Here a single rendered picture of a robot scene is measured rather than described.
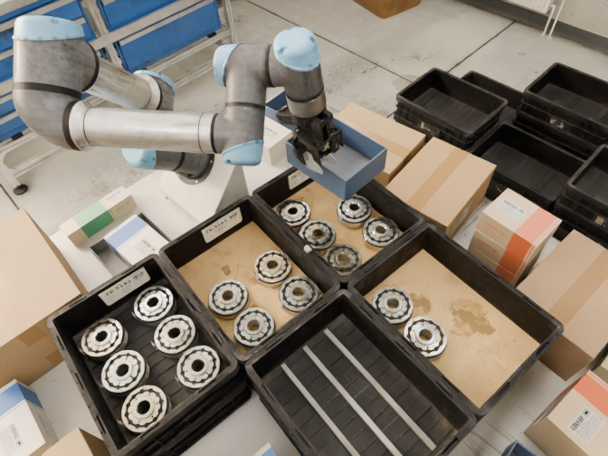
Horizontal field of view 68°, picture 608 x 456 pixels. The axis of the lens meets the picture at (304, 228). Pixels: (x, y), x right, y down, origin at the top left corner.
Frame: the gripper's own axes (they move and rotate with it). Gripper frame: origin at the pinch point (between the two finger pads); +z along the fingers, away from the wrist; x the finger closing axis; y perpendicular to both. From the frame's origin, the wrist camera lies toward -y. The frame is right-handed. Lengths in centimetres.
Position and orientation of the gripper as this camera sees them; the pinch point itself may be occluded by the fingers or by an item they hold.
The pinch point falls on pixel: (314, 165)
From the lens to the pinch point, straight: 107.5
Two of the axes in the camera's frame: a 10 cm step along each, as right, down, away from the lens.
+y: 6.8, 5.7, -4.7
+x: 7.2, -6.4, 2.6
